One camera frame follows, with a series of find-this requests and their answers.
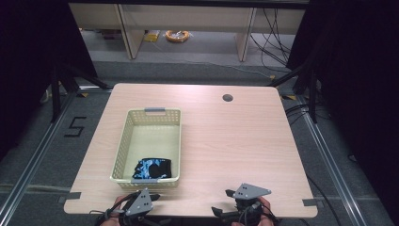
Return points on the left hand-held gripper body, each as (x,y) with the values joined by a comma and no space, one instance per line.
(139,204)

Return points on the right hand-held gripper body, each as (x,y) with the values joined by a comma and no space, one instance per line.
(249,196)

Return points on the black blue patterned glove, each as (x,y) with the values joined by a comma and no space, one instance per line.
(161,169)
(142,168)

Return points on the cream plastic basket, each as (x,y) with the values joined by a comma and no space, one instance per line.
(150,141)

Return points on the person's left hand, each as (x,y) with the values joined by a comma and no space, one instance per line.
(120,201)

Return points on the person's right hand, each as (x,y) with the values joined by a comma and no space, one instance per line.
(266,207)

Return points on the grey tape strip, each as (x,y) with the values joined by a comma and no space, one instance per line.
(71,196)
(310,202)

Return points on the black metal stand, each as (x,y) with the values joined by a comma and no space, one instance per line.
(312,94)
(56,94)

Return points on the yellow packet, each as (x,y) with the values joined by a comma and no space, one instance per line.
(152,36)

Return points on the dark curtain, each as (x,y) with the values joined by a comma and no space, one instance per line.
(28,62)
(360,78)

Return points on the aluminium floor rail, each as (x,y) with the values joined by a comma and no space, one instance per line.
(332,169)
(37,153)

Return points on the beige wooden desk frame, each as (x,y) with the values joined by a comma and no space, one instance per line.
(188,19)

